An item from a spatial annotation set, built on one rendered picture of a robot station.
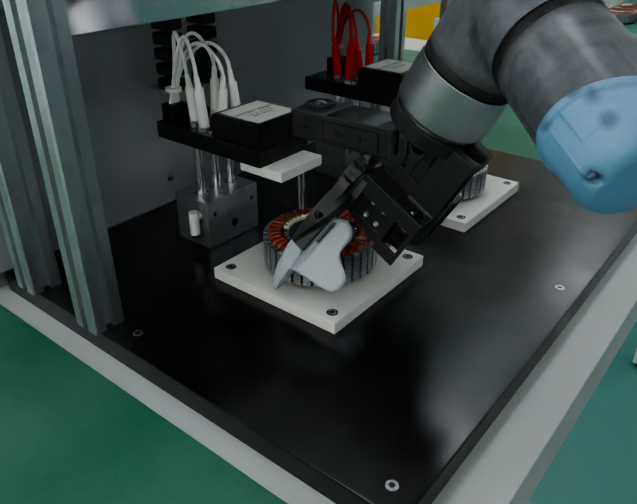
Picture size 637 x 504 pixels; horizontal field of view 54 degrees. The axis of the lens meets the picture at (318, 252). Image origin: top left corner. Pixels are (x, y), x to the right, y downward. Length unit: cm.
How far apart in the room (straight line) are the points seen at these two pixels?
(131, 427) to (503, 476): 27
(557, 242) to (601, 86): 39
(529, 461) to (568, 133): 24
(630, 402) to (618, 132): 147
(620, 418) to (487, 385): 123
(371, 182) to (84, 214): 23
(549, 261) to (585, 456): 96
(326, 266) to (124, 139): 31
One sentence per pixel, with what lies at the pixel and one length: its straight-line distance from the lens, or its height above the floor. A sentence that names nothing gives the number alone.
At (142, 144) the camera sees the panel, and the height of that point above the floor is 85.
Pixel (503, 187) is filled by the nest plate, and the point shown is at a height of 78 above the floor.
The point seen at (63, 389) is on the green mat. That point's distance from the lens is 56.
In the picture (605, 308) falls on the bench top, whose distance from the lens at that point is 68.
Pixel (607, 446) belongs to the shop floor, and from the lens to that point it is 165.
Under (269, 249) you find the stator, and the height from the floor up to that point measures 81.
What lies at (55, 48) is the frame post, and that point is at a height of 101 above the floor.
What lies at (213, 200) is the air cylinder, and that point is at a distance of 66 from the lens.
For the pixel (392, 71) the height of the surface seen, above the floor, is 92.
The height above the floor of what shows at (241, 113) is 92.
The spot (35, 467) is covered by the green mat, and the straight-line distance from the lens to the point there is 50.
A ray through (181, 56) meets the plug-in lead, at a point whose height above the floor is 97.
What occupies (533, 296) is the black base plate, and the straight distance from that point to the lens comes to 63.
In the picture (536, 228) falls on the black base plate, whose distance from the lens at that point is 76.
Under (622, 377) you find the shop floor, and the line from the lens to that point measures 186.
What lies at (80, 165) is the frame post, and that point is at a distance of 52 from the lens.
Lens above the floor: 110
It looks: 29 degrees down
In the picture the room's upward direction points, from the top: straight up
